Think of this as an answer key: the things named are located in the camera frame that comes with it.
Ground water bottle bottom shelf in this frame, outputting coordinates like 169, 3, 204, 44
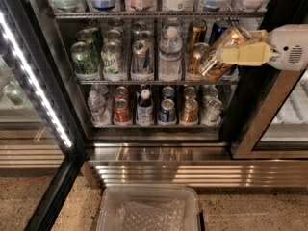
88, 90, 111, 125

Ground silver can bottom front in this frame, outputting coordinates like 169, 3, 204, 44
202, 98, 222, 123

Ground blue pepsi can bottom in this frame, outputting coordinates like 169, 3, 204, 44
159, 99, 175, 122

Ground blue can back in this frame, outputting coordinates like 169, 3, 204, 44
209, 18, 231, 46

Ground orange can middle row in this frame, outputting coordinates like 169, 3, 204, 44
188, 42, 210, 75

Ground silver blue can front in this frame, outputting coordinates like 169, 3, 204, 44
132, 40, 151, 75

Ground bubble wrap sheet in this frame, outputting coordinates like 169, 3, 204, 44
115, 199, 186, 231

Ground middle wire shelf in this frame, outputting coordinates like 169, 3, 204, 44
72, 78, 239, 86

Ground clear water bottle middle shelf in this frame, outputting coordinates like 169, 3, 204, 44
158, 27, 183, 82

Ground orange can back row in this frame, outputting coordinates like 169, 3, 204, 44
187, 18, 207, 52

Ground orange can row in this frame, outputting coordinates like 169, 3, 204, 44
187, 18, 207, 52
188, 42, 210, 75

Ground green can front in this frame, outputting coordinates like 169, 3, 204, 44
71, 41, 98, 75

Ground wire shelf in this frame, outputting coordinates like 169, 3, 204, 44
50, 11, 266, 19
72, 78, 239, 86

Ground clear plastic bin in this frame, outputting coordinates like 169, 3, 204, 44
95, 187, 205, 231

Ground upper wire shelf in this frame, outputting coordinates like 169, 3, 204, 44
50, 11, 266, 19

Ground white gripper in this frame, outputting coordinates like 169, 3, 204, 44
216, 24, 308, 71

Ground white green 7up can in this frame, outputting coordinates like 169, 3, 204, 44
101, 42, 123, 75

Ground dark bottle white label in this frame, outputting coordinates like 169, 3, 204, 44
137, 89, 153, 126

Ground gold can bottom front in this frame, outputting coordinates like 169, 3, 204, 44
181, 99, 198, 123

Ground red orange can bottom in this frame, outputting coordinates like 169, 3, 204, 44
113, 99, 131, 123

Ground orange gold soda can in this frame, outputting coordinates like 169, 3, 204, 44
198, 24, 252, 82

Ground glass fridge door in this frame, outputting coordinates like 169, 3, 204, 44
0, 0, 86, 231

